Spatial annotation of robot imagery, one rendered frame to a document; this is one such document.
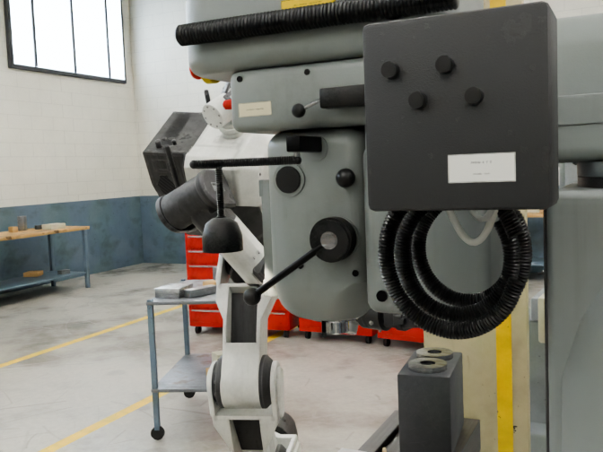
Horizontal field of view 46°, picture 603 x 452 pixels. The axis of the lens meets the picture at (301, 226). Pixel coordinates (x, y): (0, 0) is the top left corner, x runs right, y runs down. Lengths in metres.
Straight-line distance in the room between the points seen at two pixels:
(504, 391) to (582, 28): 2.16
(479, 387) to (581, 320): 2.08
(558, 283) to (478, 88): 0.32
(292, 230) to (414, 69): 0.45
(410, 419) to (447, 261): 0.70
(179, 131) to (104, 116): 10.46
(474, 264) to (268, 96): 0.41
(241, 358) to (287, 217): 0.83
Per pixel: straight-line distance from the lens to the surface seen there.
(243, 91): 1.16
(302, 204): 1.14
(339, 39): 1.09
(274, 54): 1.13
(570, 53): 1.03
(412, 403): 1.67
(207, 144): 1.77
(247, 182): 1.72
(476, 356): 3.01
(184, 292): 4.28
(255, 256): 1.68
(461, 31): 0.78
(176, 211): 1.64
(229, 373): 1.92
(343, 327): 1.23
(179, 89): 12.39
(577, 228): 0.96
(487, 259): 1.04
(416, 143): 0.78
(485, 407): 3.07
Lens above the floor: 1.57
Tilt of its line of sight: 5 degrees down
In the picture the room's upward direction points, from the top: 2 degrees counter-clockwise
